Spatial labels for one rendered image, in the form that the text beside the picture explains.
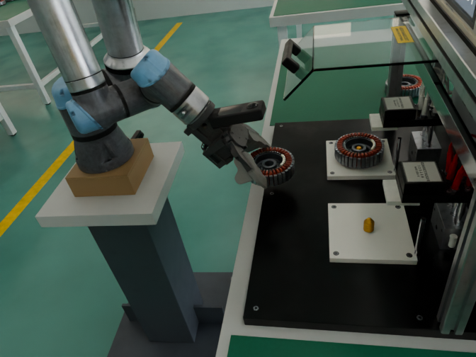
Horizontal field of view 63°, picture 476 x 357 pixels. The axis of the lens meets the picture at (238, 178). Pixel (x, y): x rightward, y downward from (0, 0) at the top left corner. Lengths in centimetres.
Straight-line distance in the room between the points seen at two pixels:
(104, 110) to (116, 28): 20
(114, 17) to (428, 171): 69
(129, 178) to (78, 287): 103
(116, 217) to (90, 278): 99
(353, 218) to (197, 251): 116
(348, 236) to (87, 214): 63
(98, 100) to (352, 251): 58
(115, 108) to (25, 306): 135
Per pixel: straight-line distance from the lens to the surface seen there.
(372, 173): 93
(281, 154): 88
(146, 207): 98
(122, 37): 95
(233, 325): 71
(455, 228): 77
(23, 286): 213
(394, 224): 81
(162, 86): 78
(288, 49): 83
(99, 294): 189
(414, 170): 72
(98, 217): 103
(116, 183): 103
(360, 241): 77
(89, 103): 84
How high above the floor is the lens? 135
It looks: 37 degrees down
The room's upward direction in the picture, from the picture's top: 11 degrees counter-clockwise
